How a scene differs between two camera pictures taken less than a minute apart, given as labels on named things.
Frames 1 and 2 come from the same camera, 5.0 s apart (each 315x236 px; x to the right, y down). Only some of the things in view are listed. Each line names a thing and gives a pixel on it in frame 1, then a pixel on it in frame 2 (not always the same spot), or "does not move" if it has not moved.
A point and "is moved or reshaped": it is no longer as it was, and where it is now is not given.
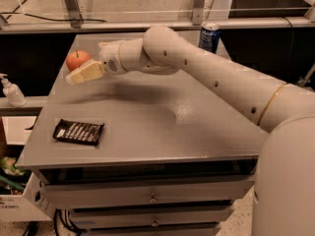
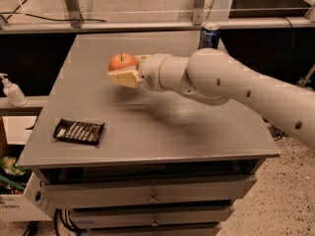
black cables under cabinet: [64, 214] does not move
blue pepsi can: [209, 37] does not move
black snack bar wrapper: [80, 131] does not move
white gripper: [109, 58] -> [150, 72]
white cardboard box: [33, 205] does not move
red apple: [76, 58] is moved or reshaped
